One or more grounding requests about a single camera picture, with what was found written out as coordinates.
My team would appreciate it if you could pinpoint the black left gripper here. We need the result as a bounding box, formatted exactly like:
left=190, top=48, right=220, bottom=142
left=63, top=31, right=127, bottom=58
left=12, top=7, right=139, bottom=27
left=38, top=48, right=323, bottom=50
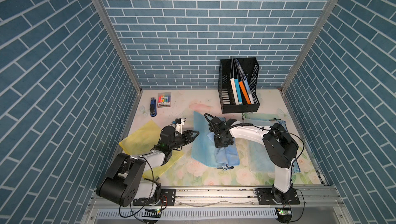
left=167, top=131, right=199, bottom=151

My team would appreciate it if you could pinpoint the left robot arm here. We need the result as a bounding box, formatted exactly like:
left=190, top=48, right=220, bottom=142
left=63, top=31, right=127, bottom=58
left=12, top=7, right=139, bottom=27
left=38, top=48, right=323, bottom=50
left=96, top=126, right=200, bottom=207

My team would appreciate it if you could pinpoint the blue mesh document bag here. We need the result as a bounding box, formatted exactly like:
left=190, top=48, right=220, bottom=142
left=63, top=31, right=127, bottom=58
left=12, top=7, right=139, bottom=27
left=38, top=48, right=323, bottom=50
left=191, top=112, right=210, bottom=166

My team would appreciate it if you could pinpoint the white book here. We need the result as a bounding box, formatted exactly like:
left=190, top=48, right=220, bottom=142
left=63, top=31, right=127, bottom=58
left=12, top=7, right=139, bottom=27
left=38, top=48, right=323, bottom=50
left=230, top=78, right=239, bottom=105

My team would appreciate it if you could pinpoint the teal book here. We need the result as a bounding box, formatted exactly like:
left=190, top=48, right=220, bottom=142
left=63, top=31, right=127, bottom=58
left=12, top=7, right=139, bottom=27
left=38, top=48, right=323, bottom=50
left=235, top=78, right=243, bottom=104

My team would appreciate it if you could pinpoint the box of coloured markers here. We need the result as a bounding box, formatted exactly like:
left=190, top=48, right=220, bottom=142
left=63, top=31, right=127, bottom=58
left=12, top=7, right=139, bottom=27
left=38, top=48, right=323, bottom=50
left=157, top=92, right=171, bottom=108

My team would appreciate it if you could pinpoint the light blue cleaning cloth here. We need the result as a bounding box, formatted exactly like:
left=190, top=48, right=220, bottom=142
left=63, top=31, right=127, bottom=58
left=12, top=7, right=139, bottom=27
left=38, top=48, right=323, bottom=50
left=205, top=132, right=240, bottom=170

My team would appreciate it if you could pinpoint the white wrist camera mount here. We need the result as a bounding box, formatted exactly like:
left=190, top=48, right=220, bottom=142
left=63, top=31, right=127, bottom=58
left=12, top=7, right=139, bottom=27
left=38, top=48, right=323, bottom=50
left=173, top=118, right=185, bottom=134

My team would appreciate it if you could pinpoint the yellow mesh document bag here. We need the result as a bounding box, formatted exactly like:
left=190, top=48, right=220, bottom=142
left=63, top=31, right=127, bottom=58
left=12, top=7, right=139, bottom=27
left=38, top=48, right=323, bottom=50
left=119, top=121, right=184, bottom=184

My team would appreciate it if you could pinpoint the blue folder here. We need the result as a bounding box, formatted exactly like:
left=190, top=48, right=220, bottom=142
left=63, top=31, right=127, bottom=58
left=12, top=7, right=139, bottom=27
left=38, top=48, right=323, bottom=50
left=234, top=59, right=255, bottom=104

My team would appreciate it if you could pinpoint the clear grey document bag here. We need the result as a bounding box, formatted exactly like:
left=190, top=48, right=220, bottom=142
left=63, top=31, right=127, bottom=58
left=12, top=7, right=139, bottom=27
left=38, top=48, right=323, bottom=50
left=242, top=117, right=287, bottom=172

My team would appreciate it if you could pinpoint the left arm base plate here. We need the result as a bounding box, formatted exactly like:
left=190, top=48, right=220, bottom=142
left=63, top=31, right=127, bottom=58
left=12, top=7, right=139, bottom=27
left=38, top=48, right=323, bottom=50
left=132, top=189, right=176, bottom=206

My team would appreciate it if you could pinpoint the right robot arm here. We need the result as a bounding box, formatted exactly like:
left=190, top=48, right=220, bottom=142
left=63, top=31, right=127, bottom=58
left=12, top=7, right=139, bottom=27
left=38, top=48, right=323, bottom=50
left=204, top=113, right=299, bottom=196

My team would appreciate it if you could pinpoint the orange book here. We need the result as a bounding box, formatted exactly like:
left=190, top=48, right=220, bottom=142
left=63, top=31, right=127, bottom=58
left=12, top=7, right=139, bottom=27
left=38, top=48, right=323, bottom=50
left=239, top=81, right=252, bottom=104

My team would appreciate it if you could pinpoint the black mesh file holder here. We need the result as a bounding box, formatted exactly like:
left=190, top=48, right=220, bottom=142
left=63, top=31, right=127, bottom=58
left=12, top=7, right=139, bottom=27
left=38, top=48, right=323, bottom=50
left=218, top=58, right=259, bottom=114

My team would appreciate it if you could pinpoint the blue black stapler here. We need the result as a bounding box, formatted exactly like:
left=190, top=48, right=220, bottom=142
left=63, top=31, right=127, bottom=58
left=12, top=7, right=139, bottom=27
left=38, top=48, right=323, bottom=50
left=150, top=97, right=157, bottom=117

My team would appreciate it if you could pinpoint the green mesh document bag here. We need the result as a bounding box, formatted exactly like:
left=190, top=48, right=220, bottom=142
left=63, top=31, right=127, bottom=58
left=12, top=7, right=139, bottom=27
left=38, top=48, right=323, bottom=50
left=242, top=113, right=281, bottom=121

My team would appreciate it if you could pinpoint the aluminium front rail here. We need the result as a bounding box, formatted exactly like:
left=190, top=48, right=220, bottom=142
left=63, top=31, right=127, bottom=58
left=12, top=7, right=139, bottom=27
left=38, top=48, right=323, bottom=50
left=82, top=185, right=353, bottom=224

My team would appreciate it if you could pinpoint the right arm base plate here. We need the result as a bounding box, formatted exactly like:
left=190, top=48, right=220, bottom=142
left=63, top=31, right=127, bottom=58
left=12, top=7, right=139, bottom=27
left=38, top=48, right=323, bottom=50
left=254, top=188, right=300, bottom=205

